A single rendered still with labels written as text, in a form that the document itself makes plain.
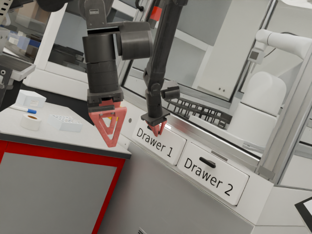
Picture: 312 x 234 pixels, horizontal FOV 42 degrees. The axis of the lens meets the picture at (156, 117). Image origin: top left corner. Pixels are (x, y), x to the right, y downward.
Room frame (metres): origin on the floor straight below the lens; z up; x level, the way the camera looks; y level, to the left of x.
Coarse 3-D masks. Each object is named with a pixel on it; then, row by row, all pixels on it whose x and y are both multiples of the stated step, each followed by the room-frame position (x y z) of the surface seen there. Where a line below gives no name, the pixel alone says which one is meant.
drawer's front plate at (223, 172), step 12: (192, 144) 1.50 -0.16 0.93; (192, 156) 1.48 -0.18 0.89; (204, 156) 1.44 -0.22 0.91; (180, 168) 1.50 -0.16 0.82; (204, 168) 1.43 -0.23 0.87; (216, 168) 1.39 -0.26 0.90; (228, 168) 1.36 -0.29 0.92; (204, 180) 1.41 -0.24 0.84; (216, 180) 1.38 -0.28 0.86; (228, 180) 1.34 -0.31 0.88; (240, 180) 1.31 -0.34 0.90; (216, 192) 1.36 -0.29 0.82; (228, 192) 1.33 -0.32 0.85; (240, 192) 1.31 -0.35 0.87
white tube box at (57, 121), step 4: (52, 116) 1.65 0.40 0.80; (56, 116) 1.68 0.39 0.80; (60, 116) 1.71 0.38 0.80; (64, 116) 1.73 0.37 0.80; (48, 120) 1.66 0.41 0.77; (52, 120) 1.65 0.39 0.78; (56, 120) 1.64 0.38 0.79; (60, 120) 1.63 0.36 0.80; (64, 120) 1.66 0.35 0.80; (68, 120) 1.69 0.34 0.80; (52, 124) 1.64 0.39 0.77; (56, 124) 1.63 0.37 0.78; (60, 124) 1.62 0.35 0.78; (64, 124) 1.63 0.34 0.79; (68, 124) 1.65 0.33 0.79; (72, 124) 1.67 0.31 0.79; (76, 124) 1.69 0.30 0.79; (80, 124) 1.71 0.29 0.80; (56, 128) 1.63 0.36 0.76; (60, 128) 1.62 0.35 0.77; (64, 128) 1.64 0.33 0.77; (68, 128) 1.66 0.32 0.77; (72, 128) 1.68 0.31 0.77; (76, 128) 1.70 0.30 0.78; (80, 128) 1.72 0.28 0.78
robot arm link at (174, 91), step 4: (172, 80) 1.54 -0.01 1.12; (152, 84) 1.45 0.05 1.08; (156, 84) 1.45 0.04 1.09; (164, 84) 1.52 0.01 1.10; (168, 84) 1.52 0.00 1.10; (172, 84) 1.52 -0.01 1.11; (176, 84) 1.52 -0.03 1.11; (152, 88) 1.45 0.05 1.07; (156, 88) 1.46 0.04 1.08; (160, 88) 1.47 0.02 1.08; (164, 88) 1.50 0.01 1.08; (168, 88) 1.51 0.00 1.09; (172, 88) 1.52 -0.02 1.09; (176, 88) 1.52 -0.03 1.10; (152, 92) 1.47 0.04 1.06; (156, 92) 1.47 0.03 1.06; (160, 92) 1.48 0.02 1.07; (168, 92) 1.52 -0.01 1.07; (172, 92) 1.52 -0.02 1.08; (176, 92) 1.53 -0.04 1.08; (168, 96) 1.52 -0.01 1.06; (172, 96) 1.53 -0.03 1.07; (176, 96) 1.53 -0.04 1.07; (164, 100) 1.55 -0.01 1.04
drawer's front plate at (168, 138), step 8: (144, 120) 1.71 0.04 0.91; (136, 128) 1.74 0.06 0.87; (144, 128) 1.70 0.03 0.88; (136, 136) 1.72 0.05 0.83; (144, 136) 1.69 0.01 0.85; (152, 136) 1.65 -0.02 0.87; (160, 136) 1.62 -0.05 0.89; (168, 136) 1.59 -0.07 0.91; (176, 136) 1.56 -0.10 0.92; (144, 144) 1.67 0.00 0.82; (152, 144) 1.64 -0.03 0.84; (168, 144) 1.58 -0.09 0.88; (176, 144) 1.55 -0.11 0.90; (184, 144) 1.54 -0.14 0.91; (160, 152) 1.60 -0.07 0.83; (168, 152) 1.57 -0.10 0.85; (176, 152) 1.54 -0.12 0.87; (168, 160) 1.56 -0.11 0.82; (176, 160) 1.54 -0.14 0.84
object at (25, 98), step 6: (24, 90) 1.89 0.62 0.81; (18, 96) 1.82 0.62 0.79; (24, 96) 1.80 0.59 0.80; (30, 96) 1.82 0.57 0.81; (36, 96) 1.86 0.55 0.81; (42, 96) 1.91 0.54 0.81; (18, 102) 1.81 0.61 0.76; (24, 102) 1.80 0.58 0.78; (30, 102) 1.83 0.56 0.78; (36, 102) 1.86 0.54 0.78; (42, 102) 1.89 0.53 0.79
